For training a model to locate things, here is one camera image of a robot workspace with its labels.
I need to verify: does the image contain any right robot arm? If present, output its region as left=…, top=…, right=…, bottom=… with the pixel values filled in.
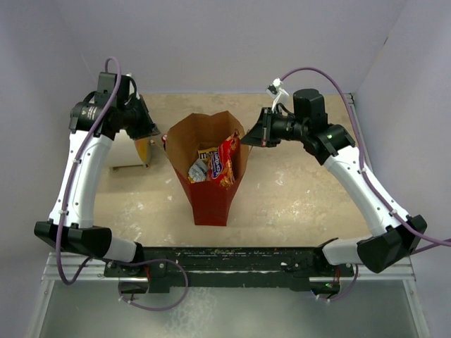
left=241, top=89, right=427, bottom=275

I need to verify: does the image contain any white silver snack packet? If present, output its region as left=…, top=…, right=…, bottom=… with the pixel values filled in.
left=187, top=158, right=208, bottom=183

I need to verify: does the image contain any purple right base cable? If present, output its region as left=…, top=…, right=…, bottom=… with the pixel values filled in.
left=315, top=263, right=359, bottom=303

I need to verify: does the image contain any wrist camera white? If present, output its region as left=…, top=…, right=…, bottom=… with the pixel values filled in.
left=125, top=73, right=141, bottom=106
left=266, top=77, right=290, bottom=112

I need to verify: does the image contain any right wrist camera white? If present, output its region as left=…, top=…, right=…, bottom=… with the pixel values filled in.
left=266, top=77, right=290, bottom=112

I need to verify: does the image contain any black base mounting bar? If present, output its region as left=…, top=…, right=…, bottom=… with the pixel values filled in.
left=104, top=246, right=354, bottom=295

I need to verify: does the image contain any yellow M&M's packet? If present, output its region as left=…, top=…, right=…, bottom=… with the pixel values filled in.
left=197, top=147, right=217, bottom=169

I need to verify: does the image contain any red brown paper bag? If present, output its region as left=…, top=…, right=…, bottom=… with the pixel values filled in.
left=163, top=111, right=249, bottom=226

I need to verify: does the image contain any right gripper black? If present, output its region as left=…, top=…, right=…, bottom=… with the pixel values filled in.
left=240, top=107, right=307, bottom=148

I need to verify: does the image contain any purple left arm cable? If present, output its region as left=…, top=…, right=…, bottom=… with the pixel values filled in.
left=56, top=56, right=123, bottom=285

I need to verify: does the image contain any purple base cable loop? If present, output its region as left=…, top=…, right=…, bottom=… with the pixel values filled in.
left=118, top=261, right=190, bottom=313

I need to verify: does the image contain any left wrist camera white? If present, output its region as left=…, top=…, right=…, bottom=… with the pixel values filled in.
left=125, top=73, right=141, bottom=106

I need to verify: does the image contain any red candy snack bag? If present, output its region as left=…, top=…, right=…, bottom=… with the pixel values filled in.
left=207, top=130, right=240, bottom=189

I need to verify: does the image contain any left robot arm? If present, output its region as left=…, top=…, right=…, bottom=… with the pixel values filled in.
left=34, top=72, right=159, bottom=276

